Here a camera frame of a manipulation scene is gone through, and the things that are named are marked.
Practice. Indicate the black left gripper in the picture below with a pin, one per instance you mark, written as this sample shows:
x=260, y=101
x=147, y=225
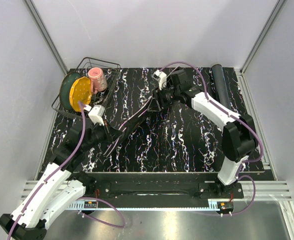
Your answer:
x=107, y=139

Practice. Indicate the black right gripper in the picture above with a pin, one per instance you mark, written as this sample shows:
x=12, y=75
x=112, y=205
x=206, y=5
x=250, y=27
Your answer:
x=160, y=93

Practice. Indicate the black sport racket bag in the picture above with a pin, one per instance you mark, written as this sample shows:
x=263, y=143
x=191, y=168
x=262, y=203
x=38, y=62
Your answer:
x=152, y=106

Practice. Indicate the black shuttlecock tube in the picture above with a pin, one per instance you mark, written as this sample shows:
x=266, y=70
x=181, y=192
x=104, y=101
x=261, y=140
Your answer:
x=220, y=85

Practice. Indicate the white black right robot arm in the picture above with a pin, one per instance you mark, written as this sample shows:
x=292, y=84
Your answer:
x=238, y=131

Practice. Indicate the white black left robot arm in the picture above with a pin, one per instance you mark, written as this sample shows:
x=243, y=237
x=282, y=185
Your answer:
x=59, y=185

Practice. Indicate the yellow dotted plate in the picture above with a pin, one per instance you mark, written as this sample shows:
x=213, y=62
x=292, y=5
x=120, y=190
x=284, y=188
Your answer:
x=80, y=92

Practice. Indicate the pink patterned mug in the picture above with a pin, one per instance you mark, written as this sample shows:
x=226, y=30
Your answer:
x=97, y=80

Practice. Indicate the dark green plate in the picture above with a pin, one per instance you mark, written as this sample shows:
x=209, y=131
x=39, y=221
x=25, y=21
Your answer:
x=65, y=88

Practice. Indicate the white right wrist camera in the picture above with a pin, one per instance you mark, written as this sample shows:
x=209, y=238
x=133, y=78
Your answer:
x=161, y=78

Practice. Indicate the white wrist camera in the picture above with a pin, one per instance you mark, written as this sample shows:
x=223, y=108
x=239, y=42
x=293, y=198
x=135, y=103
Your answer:
x=95, y=114
x=161, y=78

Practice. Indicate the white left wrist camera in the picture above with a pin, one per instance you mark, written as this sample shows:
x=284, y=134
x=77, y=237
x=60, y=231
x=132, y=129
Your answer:
x=95, y=114

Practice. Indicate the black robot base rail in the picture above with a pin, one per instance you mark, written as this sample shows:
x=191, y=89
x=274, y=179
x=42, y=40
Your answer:
x=157, y=190

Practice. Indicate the black wire dish rack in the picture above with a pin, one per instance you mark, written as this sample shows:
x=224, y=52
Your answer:
x=111, y=71

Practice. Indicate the right aluminium frame post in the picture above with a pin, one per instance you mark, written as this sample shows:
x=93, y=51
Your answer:
x=263, y=33

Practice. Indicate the aluminium frame post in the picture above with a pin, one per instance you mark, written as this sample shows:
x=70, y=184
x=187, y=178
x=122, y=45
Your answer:
x=31, y=7
x=263, y=33

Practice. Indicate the aluminium front frame rail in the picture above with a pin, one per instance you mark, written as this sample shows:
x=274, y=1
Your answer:
x=179, y=210

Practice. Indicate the left aluminium frame post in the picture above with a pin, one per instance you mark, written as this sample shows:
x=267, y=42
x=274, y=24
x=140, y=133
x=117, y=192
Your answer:
x=31, y=7

